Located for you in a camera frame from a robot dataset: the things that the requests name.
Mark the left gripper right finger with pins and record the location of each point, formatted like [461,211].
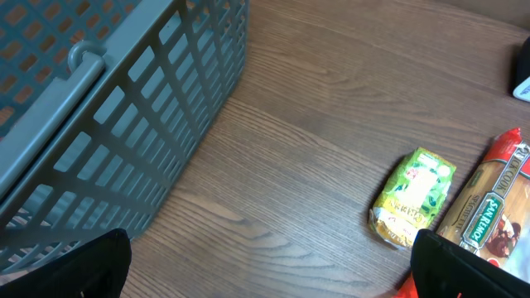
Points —
[440,268]

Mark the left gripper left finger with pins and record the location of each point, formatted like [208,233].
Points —
[98,268]

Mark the spaghetti pack with red ends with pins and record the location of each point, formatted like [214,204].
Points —
[490,216]

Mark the green yellow snack bar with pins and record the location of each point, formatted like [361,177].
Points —
[411,198]

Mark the white barcode scanner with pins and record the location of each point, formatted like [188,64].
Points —
[522,80]

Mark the grey plastic basket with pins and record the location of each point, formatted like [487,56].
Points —
[102,149]

